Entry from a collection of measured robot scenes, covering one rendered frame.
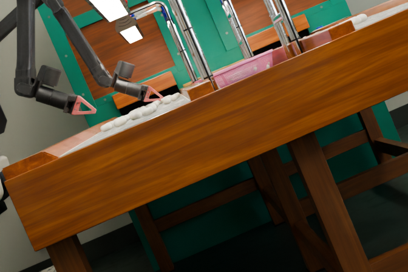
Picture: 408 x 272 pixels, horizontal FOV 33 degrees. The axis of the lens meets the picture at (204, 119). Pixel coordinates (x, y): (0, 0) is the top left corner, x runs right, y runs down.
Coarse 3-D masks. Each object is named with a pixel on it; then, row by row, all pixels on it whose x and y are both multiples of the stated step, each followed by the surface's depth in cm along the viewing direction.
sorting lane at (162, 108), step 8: (184, 96) 220; (160, 104) 264; (168, 104) 200; (176, 104) 161; (152, 112) 185; (160, 112) 151; (136, 120) 175; (144, 120) 143; (112, 128) 204; (120, 128) 163; (96, 136) 192; (104, 136) 153; (80, 144) 171; (88, 144) 142
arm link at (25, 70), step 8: (16, 0) 234; (24, 0) 233; (32, 0) 235; (24, 8) 233; (32, 8) 234; (24, 16) 233; (32, 16) 234; (24, 24) 233; (32, 24) 234; (24, 32) 233; (32, 32) 234; (24, 40) 232; (32, 40) 234; (24, 48) 232; (32, 48) 233; (24, 56) 232; (32, 56) 233; (16, 64) 232; (24, 64) 231; (32, 64) 233; (16, 72) 231; (24, 72) 231; (32, 72) 233; (16, 80) 231; (24, 80) 231; (32, 80) 235; (24, 96) 231
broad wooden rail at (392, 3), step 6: (390, 0) 205; (396, 0) 199; (402, 0) 195; (378, 6) 216; (384, 6) 211; (390, 6) 206; (360, 12) 242; (366, 12) 231; (372, 12) 225; (378, 12) 219; (348, 18) 253; (330, 24) 287; (318, 30) 306
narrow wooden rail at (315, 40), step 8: (344, 24) 143; (352, 24) 144; (320, 32) 151; (328, 32) 144; (336, 32) 143; (344, 32) 144; (304, 40) 170; (312, 40) 162; (320, 40) 154; (328, 40) 146; (280, 48) 207; (304, 48) 174; (312, 48) 165; (272, 56) 229; (280, 56) 213
